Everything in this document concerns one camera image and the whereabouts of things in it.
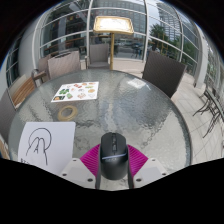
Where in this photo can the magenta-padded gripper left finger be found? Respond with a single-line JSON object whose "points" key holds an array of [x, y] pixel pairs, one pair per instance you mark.
{"points": [[88, 163]]}

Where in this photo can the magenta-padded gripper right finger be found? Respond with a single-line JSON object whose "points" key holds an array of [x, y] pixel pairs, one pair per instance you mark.
{"points": [[138, 163]]}

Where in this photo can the black computer mouse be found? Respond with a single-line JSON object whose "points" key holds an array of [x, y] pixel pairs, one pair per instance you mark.
{"points": [[114, 156]]}

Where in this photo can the white mouse pad with drawing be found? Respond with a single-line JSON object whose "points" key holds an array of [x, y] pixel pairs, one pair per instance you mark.
{"points": [[61, 140]]}

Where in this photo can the tan tape roll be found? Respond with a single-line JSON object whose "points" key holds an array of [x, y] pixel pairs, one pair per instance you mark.
{"points": [[60, 115]]}

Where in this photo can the picture card with food photos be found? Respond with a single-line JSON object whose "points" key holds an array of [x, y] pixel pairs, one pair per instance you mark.
{"points": [[76, 91]]}

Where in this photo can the wooden slatted bench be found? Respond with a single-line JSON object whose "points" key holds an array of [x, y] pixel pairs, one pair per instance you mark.
{"points": [[3, 148], [23, 91]]}

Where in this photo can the brown wicker chair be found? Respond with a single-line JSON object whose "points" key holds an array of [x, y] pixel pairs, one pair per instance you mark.
{"points": [[163, 75], [42, 65], [63, 65], [6, 113], [98, 53]]}

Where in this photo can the dark metal outdoor furniture group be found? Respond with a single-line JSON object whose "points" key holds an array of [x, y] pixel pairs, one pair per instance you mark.
{"points": [[210, 96]]}

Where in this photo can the gold-framed sign stand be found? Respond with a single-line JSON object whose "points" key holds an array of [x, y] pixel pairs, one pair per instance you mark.
{"points": [[113, 25]]}

